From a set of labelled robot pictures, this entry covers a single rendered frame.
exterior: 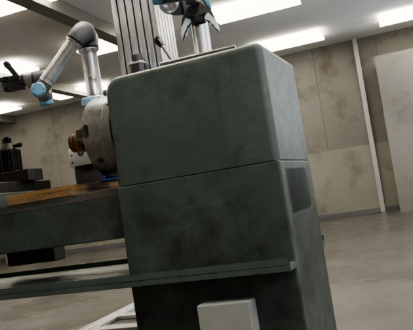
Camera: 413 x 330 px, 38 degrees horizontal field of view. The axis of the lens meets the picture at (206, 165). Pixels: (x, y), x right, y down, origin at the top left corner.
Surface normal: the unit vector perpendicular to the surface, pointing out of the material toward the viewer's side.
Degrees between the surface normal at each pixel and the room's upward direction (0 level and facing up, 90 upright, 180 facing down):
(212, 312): 90
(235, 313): 90
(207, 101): 90
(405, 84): 90
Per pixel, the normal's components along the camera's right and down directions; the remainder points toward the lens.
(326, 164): -0.33, 0.00
